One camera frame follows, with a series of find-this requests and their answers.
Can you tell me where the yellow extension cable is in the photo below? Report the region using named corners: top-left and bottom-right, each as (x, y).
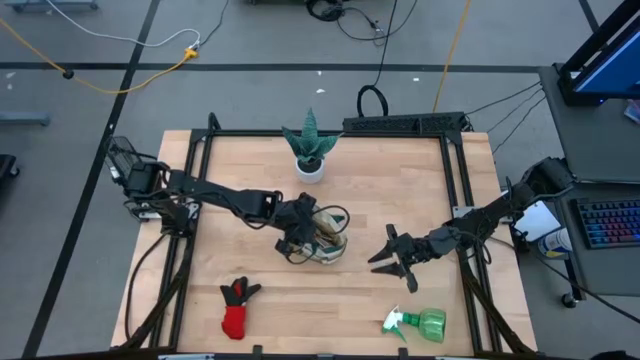
top-left (0, 17), bottom-right (200, 96)

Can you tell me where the long black floor cable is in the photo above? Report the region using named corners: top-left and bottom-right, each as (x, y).
top-left (509, 234), bottom-right (640, 325)

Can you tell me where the computer monitor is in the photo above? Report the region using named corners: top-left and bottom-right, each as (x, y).
top-left (556, 0), bottom-right (640, 107)

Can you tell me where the orange floor cable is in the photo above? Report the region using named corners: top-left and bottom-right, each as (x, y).
top-left (432, 0), bottom-right (474, 114)

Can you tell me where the white paper sheet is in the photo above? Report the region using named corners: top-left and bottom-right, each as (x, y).
top-left (514, 199), bottom-right (562, 244)

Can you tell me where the green spray bottle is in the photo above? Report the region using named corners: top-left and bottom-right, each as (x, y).
top-left (381, 304), bottom-right (448, 345)

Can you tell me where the black wire mesh basket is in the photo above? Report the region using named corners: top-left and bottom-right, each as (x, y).
top-left (106, 135), bottom-right (145, 174)

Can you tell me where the thin black floor cable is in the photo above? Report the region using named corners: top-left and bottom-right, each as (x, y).
top-left (199, 0), bottom-right (231, 47)

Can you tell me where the black perforated box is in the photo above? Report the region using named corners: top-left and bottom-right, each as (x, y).
top-left (342, 111), bottom-right (469, 134)

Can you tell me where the white wipes canister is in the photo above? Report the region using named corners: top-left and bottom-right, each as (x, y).
top-left (537, 227), bottom-right (574, 260)

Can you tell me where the black metal table frame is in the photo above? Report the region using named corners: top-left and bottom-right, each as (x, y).
top-left (110, 112), bottom-right (539, 360)

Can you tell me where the black coiled floor cable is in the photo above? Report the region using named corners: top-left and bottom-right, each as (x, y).
top-left (355, 0), bottom-right (400, 119)

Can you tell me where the black cable bundle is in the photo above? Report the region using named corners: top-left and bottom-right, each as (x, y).
top-left (304, 0), bottom-right (396, 47)

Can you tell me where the white floor cable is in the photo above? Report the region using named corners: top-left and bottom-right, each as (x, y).
top-left (45, 0), bottom-right (202, 50)

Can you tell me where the backlit keyboard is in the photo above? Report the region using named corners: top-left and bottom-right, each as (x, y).
top-left (574, 198), bottom-right (640, 250)

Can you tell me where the grey cart base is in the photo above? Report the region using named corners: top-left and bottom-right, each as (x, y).
top-left (3, 0), bottom-right (100, 14)

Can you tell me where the grey desk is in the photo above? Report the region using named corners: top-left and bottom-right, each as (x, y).
top-left (538, 63), bottom-right (640, 184)

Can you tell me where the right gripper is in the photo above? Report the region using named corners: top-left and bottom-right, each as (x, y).
top-left (368, 223), bottom-right (454, 295)

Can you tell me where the potted snake plant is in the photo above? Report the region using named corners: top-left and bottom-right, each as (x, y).
top-left (280, 107), bottom-right (345, 185)

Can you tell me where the black wheeled base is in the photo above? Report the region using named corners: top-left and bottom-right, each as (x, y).
top-left (0, 153), bottom-right (21, 182)

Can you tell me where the person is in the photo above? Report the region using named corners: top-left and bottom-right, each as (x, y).
top-left (589, 349), bottom-right (640, 360)

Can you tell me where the grey keyboard table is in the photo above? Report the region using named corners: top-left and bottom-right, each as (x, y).
top-left (552, 180), bottom-right (640, 297)

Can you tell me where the grey floor bar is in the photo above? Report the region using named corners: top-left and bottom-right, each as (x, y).
top-left (0, 111), bottom-right (51, 127)

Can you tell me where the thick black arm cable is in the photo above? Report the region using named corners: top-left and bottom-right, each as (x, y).
top-left (123, 230), bottom-right (170, 342)

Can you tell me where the beige green gardening bag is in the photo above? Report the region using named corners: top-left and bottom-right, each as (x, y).
top-left (284, 203), bottom-right (351, 267)

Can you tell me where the red black garden glove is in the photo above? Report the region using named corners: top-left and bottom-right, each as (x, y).
top-left (219, 275), bottom-right (263, 341)

